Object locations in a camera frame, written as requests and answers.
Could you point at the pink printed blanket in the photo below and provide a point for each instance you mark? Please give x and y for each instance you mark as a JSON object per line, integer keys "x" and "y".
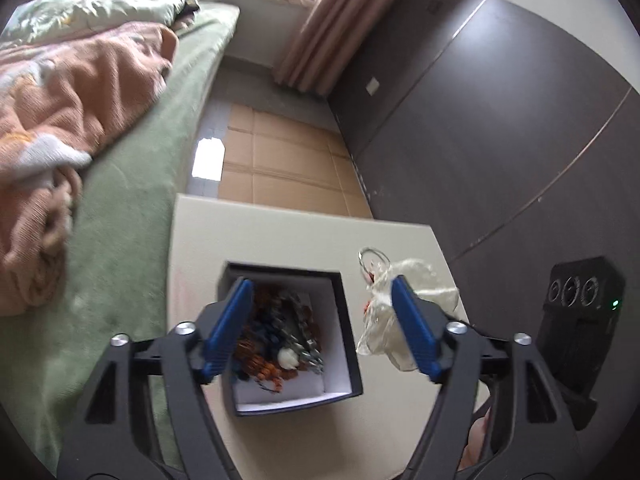
{"x": 65, "y": 125}

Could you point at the pink curtain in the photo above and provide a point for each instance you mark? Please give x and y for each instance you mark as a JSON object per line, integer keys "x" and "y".
{"x": 330, "y": 25}

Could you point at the brown cardboard sheet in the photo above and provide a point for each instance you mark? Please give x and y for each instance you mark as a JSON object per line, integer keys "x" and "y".
{"x": 290, "y": 160}

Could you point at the white paper sheet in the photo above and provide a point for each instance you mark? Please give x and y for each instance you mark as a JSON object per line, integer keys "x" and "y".
{"x": 207, "y": 158}

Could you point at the white wall socket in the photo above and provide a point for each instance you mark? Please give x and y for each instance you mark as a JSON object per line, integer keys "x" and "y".
{"x": 372, "y": 86}

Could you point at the floral pillow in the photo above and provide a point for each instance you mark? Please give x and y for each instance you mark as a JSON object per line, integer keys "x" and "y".
{"x": 100, "y": 5}

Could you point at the pile of beaded jewelry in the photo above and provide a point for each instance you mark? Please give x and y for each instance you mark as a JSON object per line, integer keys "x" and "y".
{"x": 285, "y": 332}

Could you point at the black jewelry box white inside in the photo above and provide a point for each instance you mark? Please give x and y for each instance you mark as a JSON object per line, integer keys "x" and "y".
{"x": 345, "y": 355}

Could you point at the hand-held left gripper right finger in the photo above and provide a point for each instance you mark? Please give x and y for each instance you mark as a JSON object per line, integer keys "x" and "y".
{"x": 415, "y": 330}

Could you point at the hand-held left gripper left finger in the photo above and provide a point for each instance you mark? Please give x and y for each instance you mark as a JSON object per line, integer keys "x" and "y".
{"x": 227, "y": 330}

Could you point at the clear plastic bag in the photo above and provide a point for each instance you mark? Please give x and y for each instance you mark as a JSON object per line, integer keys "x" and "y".
{"x": 385, "y": 325}

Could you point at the green bed mattress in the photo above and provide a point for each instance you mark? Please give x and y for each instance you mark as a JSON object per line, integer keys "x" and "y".
{"x": 130, "y": 220}

